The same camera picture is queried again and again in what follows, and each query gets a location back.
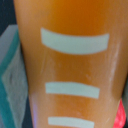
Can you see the red toy tomato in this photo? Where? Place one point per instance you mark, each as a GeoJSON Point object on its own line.
{"type": "Point", "coordinates": [120, 120]}

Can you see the yellow toy bread loaf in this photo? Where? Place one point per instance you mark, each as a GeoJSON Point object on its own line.
{"type": "Point", "coordinates": [76, 58]}

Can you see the teal grey gripper finger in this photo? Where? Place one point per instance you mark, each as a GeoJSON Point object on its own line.
{"type": "Point", "coordinates": [14, 103]}

